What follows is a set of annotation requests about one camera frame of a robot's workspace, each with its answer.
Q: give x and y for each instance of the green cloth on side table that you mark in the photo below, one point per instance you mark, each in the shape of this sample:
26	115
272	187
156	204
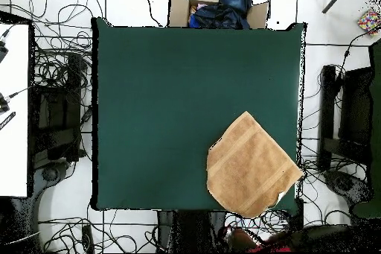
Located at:
375	117

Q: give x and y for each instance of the dark green table cloth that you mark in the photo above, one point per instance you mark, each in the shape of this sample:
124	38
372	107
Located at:
148	72

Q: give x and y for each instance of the colourful dotted cloth item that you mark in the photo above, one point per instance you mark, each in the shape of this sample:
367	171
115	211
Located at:
369	21

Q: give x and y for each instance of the brown cardboard box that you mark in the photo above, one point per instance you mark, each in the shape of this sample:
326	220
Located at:
178	12

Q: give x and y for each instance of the white side desk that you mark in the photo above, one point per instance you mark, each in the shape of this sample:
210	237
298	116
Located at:
15	146

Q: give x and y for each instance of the tan terry towel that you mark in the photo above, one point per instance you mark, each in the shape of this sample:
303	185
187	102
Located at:
250	170

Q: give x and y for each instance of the dark blue clothing pile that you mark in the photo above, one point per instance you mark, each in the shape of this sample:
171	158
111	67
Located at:
226	9

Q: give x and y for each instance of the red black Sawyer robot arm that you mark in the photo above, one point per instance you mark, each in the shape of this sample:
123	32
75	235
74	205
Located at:
273	248

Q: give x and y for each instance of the black power strip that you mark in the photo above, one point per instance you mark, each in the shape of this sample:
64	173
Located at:
87	237

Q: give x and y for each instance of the dark round stand base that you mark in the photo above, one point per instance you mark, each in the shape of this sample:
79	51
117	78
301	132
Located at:
345	184

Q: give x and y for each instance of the black floor stand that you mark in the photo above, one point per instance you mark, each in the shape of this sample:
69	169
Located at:
354	108
56	134

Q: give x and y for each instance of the black box on floor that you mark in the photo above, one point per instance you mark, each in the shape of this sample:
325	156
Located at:
298	215

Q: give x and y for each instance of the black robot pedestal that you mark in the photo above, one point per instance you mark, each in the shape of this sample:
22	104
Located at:
187	230

